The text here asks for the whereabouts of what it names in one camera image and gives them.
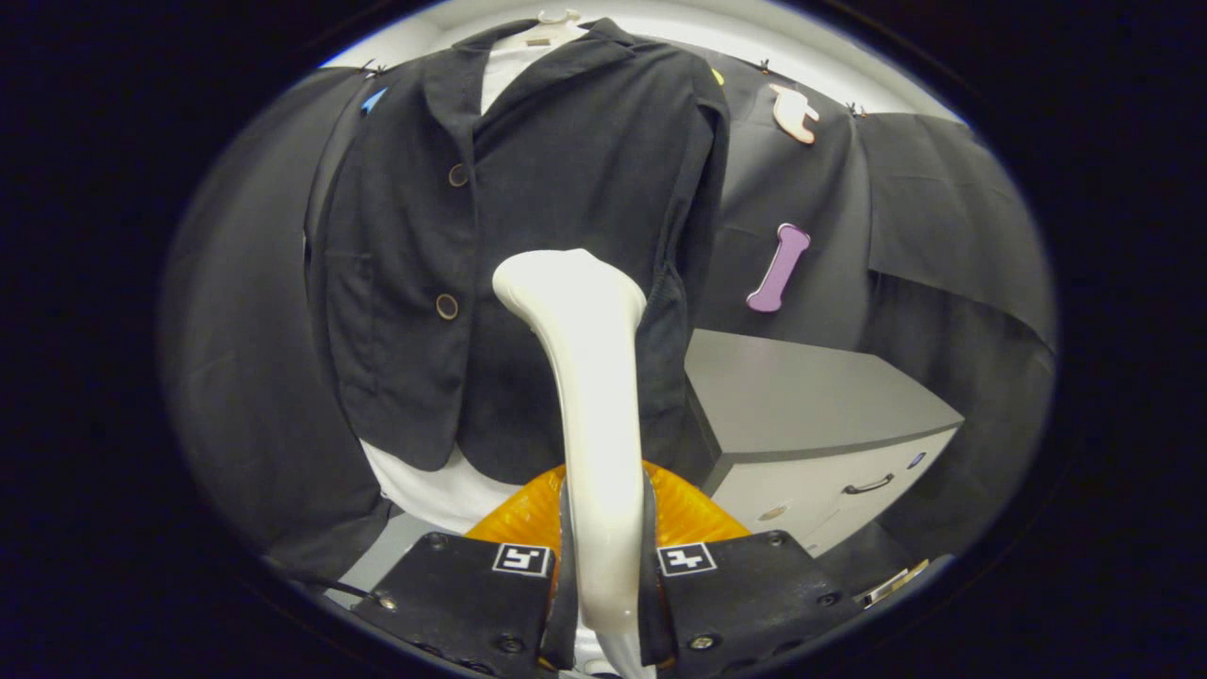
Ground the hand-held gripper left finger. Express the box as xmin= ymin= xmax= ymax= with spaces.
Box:
xmin=354 ymin=462 xmax=578 ymax=675

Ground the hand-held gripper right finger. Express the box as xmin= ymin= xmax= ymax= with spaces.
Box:
xmin=641 ymin=460 xmax=864 ymax=672

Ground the black jacket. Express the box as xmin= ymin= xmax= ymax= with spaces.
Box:
xmin=304 ymin=17 xmax=732 ymax=487

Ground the pale metal strip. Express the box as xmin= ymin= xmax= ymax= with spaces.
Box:
xmin=858 ymin=558 xmax=930 ymax=609

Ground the grey cabinet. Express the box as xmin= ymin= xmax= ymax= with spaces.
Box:
xmin=671 ymin=328 xmax=965 ymax=557

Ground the black backdrop cloth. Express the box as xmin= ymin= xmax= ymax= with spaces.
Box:
xmin=160 ymin=38 xmax=1057 ymax=581

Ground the thin black cable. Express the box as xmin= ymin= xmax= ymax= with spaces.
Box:
xmin=269 ymin=556 xmax=378 ymax=604

